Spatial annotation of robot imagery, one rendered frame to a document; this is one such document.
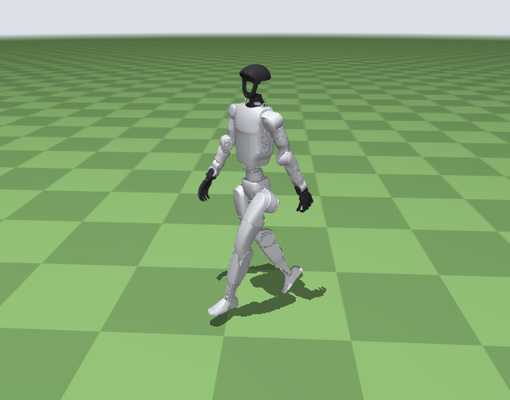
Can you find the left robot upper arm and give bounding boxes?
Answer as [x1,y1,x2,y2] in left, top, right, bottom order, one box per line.
[261,110,291,166]

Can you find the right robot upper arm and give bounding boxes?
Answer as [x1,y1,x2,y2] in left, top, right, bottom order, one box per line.
[220,103,239,150]

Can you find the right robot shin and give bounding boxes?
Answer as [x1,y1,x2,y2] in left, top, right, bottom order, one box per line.
[255,240,292,278]

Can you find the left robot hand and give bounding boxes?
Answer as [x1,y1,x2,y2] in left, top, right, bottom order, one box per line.
[295,186,313,213]

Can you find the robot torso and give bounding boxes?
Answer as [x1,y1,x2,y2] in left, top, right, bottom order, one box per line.
[234,98,274,200]

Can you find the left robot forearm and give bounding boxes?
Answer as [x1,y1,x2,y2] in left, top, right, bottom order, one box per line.
[284,152,308,192]

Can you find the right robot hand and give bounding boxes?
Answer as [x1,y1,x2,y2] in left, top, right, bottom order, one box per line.
[198,168,216,202]

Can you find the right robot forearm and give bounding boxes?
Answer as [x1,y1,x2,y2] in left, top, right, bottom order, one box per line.
[207,144,230,177]

